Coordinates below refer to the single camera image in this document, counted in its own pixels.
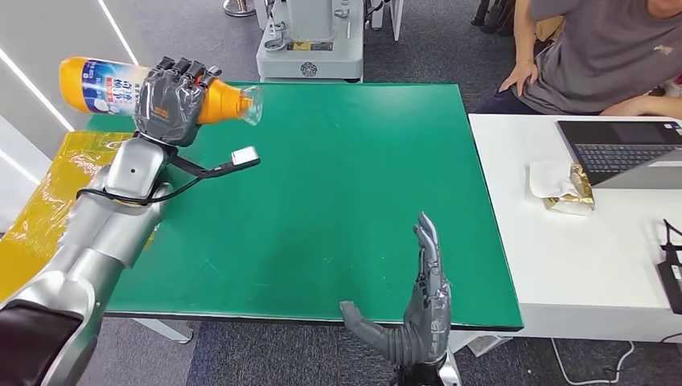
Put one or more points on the orange plastic bottle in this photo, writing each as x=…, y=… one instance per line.
x=101, y=88

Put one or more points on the gold foil snack packet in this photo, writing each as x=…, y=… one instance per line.
x=581, y=186

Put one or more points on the yellow film wrapped cardboard box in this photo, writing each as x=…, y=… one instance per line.
x=42, y=213

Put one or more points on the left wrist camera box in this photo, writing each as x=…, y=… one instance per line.
x=245, y=156

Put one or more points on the chrome stand base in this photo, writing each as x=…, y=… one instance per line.
x=240, y=7

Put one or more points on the white paper napkin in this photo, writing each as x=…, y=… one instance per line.
x=543, y=178

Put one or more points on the white desk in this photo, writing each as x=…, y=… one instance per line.
x=581, y=266

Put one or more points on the black power adapter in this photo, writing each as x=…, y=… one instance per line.
x=672, y=282

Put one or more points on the person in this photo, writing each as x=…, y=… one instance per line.
x=596, y=53

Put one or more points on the grey white robot base machine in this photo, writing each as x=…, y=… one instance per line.
x=314, y=58

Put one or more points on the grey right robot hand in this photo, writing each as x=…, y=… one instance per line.
x=426, y=325

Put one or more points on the person's right hand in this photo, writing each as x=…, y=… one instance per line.
x=519, y=77

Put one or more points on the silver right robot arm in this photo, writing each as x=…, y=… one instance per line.
x=431, y=375

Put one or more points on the white panel leg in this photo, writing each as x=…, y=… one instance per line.
x=397, y=18

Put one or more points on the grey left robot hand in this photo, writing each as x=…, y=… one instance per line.
x=165, y=109

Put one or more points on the grey laptop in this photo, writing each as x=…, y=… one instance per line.
x=618, y=149

